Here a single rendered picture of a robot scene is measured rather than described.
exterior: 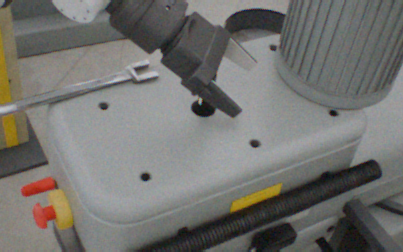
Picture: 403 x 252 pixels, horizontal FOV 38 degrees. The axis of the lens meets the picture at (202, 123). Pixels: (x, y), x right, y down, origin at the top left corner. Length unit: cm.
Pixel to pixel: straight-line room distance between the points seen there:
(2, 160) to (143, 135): 249
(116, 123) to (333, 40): 33
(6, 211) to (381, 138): 231
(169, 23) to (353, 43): 27
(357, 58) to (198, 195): 30
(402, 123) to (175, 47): 54
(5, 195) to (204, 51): 248
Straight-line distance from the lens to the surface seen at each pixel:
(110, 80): 91
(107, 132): 84
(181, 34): 78
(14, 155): 331
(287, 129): 88
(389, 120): 116
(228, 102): 79
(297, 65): 93
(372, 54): 88
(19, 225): 307
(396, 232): 131
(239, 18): 337
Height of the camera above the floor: 250
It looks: 45 degrees down
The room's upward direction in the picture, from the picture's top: 9 degrees clockwise
